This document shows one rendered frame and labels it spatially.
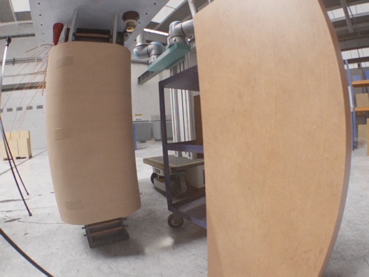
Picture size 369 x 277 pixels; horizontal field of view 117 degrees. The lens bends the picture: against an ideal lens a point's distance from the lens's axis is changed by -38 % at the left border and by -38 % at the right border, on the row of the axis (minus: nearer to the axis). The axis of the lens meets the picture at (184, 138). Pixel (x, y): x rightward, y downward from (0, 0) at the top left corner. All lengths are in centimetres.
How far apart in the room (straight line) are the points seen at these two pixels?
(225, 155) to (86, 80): 70
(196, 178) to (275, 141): 134
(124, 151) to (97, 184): 20
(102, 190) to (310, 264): 81
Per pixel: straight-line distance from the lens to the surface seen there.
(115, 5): 115
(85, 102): 85
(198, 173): 159
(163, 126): 102
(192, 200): 126
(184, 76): 89
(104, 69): 91
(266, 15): 36
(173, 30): 180
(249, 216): 38
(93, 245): 111
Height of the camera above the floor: 62
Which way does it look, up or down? 3 degrees down
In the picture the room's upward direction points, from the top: 4 degrees counter-clockwise
